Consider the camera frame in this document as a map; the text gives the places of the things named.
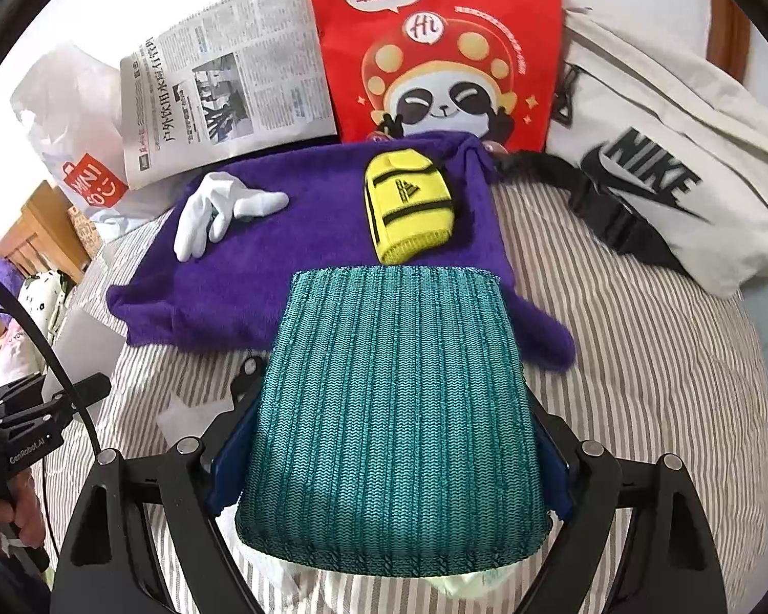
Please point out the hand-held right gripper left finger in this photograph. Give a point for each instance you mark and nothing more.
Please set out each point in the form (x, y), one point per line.
(230, 460)

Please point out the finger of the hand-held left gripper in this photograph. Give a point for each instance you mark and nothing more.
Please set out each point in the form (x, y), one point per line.
(86, 391)

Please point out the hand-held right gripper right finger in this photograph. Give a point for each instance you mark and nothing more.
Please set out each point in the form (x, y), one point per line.
(560, 473)

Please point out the teal knitted cloth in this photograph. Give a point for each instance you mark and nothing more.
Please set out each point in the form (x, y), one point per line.
(390, 422)

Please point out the purple fleece towel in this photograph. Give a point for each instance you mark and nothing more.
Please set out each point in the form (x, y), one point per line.
(243, 268)

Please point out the person's left hand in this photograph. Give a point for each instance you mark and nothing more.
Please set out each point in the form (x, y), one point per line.
(25, 518)

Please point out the white paper scrap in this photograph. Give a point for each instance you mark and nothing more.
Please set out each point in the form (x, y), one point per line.
(179, 419)

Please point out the striped bed quilt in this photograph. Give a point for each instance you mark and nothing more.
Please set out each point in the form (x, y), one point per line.
(614, 396)

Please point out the white spotted plush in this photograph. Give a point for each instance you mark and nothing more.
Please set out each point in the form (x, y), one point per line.
(41, 300)

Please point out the wooden cabinet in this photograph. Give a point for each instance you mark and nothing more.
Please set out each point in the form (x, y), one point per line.
(38, 224)

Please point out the white glove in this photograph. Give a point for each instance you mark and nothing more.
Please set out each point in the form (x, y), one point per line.
(198, 214)

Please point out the white plastic shopping bag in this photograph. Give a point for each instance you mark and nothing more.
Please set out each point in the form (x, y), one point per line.
(70, 115)

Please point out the yellow knitted pouch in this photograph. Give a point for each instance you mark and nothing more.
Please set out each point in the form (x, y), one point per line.
(409, 204)

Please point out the folded newspaper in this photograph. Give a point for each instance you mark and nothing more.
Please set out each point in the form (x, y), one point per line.
(230, 89)

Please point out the beige waist bag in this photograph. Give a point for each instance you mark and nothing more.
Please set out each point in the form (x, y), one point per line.
(678, 141)

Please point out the red panda paper bag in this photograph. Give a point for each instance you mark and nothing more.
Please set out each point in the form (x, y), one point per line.
(441, 51)

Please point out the wooden bed frame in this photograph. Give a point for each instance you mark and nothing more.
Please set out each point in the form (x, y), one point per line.
(729, 25)

